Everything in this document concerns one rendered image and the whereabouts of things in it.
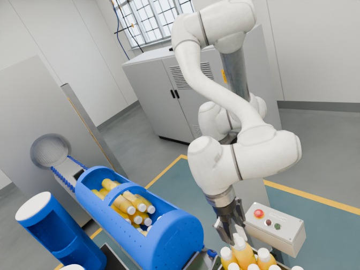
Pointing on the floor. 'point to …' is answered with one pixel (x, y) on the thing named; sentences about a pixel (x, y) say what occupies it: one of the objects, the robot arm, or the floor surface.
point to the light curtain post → (92, 128)
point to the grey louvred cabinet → (141, 83)
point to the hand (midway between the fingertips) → (237, 237)
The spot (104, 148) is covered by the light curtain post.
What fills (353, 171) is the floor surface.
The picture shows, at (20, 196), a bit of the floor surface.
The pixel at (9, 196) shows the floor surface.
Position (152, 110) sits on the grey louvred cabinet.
